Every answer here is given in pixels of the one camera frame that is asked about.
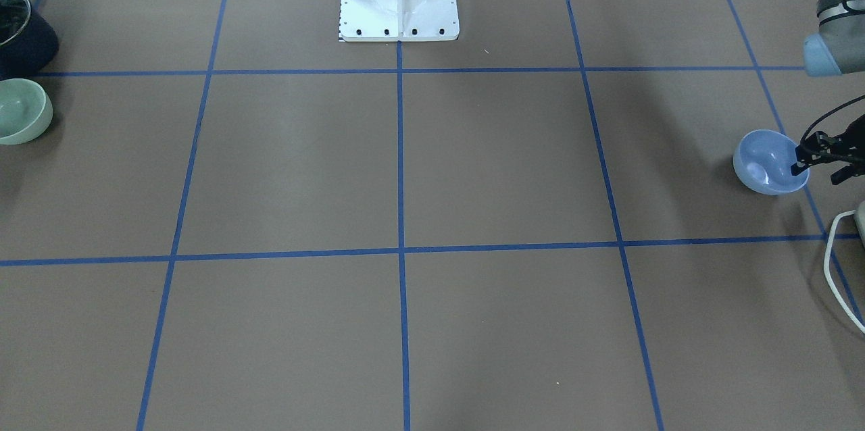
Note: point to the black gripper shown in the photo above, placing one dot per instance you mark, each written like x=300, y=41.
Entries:
x=840, y=148

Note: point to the green bowl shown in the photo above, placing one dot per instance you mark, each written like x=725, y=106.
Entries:
x=26, y=111

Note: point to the blue bowl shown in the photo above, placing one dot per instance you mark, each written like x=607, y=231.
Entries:
x=763, y=162

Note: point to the dark blue pot with lid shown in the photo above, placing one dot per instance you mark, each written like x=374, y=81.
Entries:
x=28, y=42

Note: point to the cream electric cooker appliance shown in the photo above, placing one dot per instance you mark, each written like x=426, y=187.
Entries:
x=859, y=219

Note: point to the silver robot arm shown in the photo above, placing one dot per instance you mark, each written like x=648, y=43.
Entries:
x=837, y=48

